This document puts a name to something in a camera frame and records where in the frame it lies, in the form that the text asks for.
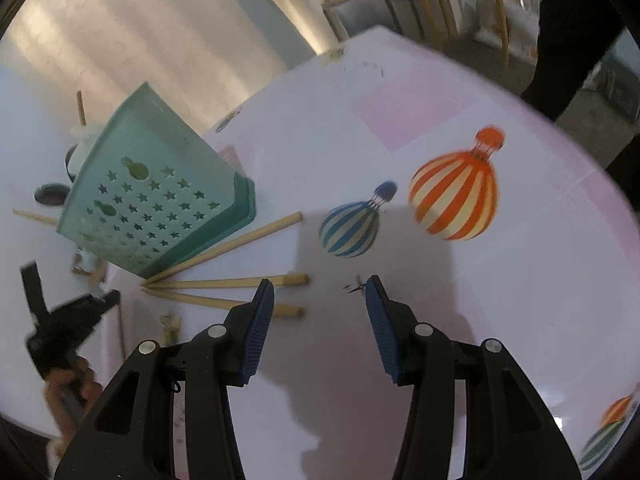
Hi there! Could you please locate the pink balloon print tablecloth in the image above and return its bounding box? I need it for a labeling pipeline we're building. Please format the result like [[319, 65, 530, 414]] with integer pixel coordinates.
[[106, 24, 640, 480]]

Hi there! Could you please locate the cream window curtain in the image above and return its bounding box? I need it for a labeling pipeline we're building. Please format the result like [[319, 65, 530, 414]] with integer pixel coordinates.
[[1, 0, 336, 132]]

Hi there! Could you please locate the person's left hand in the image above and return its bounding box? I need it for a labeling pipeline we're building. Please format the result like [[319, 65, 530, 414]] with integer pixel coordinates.
[[43, 356, 103, 443]]

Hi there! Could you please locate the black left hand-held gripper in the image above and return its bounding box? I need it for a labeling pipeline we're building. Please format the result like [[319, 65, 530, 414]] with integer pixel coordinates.
[[21, 262, 120, 379]]

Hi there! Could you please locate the green perforated utensil basket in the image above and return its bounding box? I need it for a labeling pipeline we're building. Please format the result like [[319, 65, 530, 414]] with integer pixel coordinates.
[[56, 84, 256, 278]]

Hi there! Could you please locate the grey metal cabinet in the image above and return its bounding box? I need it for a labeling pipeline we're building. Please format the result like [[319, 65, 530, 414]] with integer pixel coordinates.
[[321, 0, 426, 41]]

